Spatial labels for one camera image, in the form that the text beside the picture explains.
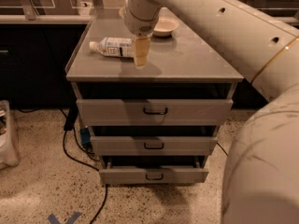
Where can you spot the clear plastic bin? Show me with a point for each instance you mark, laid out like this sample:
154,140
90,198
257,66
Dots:
9,141

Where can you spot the white bowl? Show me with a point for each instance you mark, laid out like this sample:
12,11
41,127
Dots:
165,27

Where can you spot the blue tape cross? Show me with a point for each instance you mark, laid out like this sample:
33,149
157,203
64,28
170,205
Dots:
56,218

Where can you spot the top grey drawer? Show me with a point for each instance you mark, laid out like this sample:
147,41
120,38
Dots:
152,112

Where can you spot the middle grey drawer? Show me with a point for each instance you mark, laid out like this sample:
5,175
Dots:
153,145

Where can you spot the grey drawer cabinet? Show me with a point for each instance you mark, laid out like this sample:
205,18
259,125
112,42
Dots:
182,66

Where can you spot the grey drawer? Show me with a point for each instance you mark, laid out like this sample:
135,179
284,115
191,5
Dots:
153,145
152,112
116,176

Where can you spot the blue power adapter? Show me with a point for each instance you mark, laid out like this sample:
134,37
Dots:
85,137

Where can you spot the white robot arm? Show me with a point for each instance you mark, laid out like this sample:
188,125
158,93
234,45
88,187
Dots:
261,175

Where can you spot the bottom grey drawer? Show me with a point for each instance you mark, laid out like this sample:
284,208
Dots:
116,176

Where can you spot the blue plastic bottle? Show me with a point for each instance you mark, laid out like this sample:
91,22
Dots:
113,47

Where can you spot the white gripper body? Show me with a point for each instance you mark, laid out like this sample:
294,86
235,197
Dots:
140,24

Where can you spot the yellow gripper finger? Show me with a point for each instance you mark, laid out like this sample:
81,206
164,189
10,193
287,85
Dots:
141,47

